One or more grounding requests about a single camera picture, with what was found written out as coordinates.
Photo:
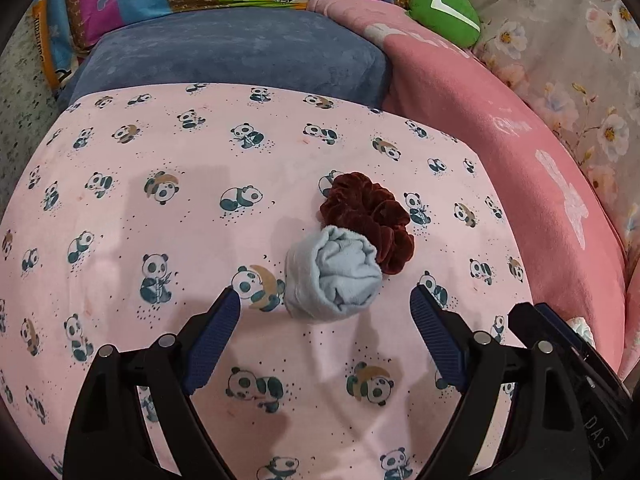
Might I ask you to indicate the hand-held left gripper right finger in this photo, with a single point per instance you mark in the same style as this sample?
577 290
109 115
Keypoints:
440 342

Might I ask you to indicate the light blue sock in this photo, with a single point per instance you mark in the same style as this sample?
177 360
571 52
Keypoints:
340 275

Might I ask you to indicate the dark red velvet scrunchie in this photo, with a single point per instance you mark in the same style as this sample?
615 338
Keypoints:
365 210

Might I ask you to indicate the grey floral blanket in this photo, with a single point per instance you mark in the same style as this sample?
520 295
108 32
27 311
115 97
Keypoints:
565 20

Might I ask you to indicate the green round cushion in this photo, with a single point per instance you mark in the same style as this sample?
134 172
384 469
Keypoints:
440 20

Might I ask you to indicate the blue-grey plush cushion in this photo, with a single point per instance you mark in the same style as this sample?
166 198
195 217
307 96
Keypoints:
225 50

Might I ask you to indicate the pink fleece blanket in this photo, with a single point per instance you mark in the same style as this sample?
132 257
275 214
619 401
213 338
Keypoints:
500 110

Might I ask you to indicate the pink panda print sheet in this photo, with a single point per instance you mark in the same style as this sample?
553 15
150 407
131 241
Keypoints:
175 240

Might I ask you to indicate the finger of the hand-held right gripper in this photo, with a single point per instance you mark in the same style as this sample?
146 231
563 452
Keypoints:
542 322

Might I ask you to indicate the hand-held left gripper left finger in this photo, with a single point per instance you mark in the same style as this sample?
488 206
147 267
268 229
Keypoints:
215 340

